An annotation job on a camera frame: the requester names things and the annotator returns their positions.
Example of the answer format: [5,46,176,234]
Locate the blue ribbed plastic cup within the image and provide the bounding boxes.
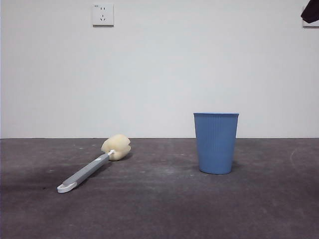
[193,112,240,175]

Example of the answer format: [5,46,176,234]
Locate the grey cup brush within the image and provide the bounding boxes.
[56,133,132,194]

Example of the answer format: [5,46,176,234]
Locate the white wall socket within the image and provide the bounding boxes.
[92,3,115,27]
[302,16,319,28]

